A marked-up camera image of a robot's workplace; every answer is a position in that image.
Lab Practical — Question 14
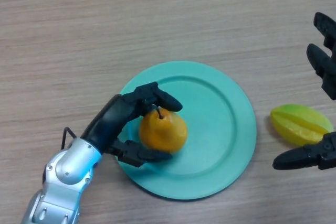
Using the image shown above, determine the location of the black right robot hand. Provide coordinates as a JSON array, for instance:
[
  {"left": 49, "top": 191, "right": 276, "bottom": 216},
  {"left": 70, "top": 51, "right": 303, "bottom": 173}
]
[{"left": 272, "top": 12, "right": 336, "bottom": 171}]

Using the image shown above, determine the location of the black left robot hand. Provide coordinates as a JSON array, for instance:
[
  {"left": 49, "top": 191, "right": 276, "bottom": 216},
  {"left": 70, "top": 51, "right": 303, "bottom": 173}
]
[{"left": 80, "top": 81, "right": 183, "bottom": 168}]

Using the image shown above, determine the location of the yellow pear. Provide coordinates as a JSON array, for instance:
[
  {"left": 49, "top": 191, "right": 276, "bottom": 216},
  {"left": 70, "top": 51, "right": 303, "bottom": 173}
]
[{"left": 139, "top": 104, "right": 188, "bottom": 153}]

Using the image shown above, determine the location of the green round plate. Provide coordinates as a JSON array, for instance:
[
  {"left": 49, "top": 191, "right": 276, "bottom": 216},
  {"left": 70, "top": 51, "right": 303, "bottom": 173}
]
[{"left": 117, "top": 60, "right": 257, "bottom": 200}]

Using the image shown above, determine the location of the yellow-green starfruit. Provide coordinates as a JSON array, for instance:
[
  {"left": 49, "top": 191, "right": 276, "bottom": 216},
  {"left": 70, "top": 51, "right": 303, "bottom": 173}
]
[{"left": 270, "top": 103, "right": 334, "bottom": 147}]

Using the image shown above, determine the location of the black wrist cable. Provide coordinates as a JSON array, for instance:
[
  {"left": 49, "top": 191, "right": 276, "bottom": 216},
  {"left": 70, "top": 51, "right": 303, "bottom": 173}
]
[{"left": 61, "top": 126, "right": 77, "bottom": 151}]

